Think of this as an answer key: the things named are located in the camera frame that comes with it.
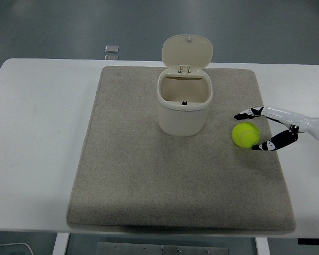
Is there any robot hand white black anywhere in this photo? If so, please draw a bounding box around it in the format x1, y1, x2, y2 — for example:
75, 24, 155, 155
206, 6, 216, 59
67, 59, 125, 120
233, 106, 319, 152

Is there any yellow-green tennis ball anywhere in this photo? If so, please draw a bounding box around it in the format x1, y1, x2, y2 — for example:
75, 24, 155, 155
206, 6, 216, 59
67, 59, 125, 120
231, 122, 261, 148

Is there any cream bin with hinged lid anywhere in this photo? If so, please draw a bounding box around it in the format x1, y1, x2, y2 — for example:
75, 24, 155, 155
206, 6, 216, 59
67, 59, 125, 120
156, 33, 213, 138

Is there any white table leg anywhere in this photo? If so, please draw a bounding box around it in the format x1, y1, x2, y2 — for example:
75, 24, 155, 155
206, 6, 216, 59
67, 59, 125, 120
52, 233, 70, 255
255, 237, 270, 255

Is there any beige grey felt mat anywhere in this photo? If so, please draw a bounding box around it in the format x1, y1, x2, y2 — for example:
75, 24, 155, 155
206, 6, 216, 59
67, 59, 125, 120
66, 65, 297, 235

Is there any grey metal plate with screws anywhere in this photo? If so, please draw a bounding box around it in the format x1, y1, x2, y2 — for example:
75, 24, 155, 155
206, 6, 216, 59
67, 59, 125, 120
96, 241, 164, 255
162, 245, 230, 255

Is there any white cable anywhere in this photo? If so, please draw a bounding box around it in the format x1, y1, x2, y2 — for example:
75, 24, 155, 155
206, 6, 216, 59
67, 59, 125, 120
0, 242, 34, 255

